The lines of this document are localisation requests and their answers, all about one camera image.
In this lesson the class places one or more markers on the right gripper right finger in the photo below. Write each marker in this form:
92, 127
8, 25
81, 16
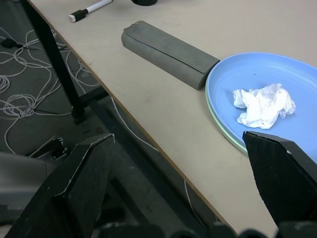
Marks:
284, 178

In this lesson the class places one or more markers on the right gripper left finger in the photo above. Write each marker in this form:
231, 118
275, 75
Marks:
69, 193

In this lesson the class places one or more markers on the white tissue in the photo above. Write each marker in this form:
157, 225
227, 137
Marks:
265, 106

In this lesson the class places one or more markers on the light blue plate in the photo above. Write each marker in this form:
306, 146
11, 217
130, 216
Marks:
247, 72

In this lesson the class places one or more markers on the grey glasses case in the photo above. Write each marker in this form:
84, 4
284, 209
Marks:
168, 53

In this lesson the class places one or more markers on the grey rounded robot shell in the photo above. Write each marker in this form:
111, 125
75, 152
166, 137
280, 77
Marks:
22, 178

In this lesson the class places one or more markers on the small black box device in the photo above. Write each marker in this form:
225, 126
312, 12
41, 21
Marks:
49, 147

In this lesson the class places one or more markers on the light green plate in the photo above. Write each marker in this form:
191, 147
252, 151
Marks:
234, 145

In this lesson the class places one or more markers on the white marker with black cap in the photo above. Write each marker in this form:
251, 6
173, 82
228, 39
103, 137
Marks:
89, 10

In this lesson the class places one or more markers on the black plastic cup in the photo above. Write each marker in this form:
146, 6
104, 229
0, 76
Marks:
144, 2

